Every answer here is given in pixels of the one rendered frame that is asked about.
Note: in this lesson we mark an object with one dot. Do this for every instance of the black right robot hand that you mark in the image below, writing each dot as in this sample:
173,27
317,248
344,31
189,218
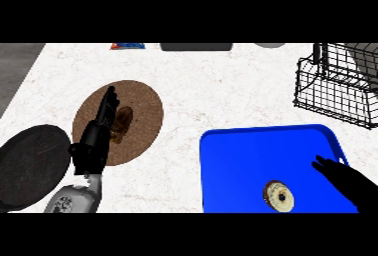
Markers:
347,181

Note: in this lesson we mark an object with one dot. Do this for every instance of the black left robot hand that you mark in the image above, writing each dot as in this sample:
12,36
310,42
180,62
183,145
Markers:
93,140

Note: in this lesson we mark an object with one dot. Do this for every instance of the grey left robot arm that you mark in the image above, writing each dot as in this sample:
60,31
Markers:
74,198

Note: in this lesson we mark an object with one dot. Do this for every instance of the blue tray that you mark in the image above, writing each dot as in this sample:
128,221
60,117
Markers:
255,170

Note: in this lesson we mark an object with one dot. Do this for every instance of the brown pastry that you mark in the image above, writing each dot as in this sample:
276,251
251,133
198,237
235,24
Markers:
119,125

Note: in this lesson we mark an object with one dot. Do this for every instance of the brown round placemat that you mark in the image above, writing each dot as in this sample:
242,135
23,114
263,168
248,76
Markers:
133,116

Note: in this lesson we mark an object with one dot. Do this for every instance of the black round pan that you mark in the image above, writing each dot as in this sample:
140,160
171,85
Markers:
31,166

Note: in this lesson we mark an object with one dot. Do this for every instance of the orange and blue packet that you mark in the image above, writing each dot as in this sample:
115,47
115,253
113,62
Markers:
127,45

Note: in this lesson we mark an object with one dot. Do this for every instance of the dark grey flat appliance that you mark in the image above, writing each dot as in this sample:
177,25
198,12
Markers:
195,46

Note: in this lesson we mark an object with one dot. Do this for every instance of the grey round object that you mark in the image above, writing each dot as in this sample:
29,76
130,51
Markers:
269,45

